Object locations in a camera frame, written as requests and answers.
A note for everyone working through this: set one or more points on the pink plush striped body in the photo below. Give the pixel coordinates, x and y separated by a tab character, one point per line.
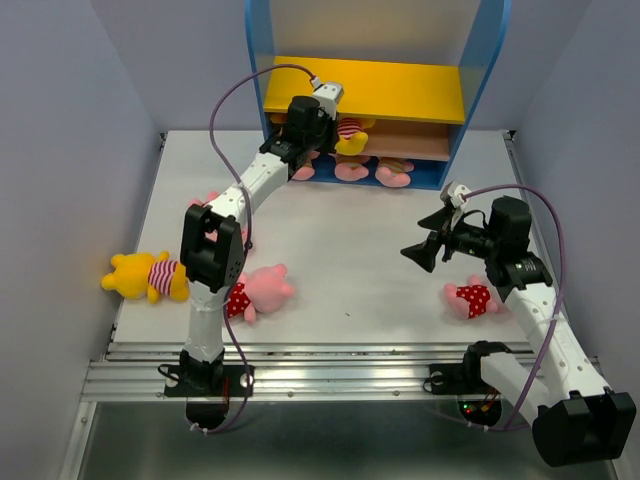
351	168

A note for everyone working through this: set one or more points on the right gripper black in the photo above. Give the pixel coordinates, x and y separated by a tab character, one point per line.
424	253

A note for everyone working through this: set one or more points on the blue wooden toy shelf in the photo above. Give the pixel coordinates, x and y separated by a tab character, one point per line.
465	34

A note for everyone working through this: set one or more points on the aluminium rail frame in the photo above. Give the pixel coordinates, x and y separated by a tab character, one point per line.
339	371

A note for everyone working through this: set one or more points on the pink frog plush striped shirt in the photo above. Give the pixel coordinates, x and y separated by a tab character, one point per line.
307	170

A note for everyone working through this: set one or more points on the yellow bear plush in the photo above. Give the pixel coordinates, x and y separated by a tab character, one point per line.
278	118
143	275
352	135

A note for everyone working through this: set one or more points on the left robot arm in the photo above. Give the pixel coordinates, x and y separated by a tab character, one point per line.
214	267

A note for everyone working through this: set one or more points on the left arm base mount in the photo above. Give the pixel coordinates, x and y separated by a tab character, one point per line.
215	402

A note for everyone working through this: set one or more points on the pink pig plush dotted dress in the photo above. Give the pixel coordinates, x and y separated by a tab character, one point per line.
210	200

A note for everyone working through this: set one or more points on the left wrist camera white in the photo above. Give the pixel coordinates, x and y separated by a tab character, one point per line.
327	95

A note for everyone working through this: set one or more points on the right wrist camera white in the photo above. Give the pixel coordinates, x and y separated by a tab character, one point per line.
453	196

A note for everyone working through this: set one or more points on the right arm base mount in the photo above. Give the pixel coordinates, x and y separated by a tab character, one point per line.
480	403

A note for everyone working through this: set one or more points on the brown lower shelf board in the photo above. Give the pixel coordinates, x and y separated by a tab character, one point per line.
429	146

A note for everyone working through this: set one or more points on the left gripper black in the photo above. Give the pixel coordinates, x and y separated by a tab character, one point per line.
332	128

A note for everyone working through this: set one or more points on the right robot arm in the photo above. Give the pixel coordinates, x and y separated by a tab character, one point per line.
574	414

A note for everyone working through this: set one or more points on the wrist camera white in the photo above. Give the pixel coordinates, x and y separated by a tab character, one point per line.
453	196
327	95

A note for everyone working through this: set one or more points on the pink pig plush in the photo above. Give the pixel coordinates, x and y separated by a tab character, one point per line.
473	299
263	291

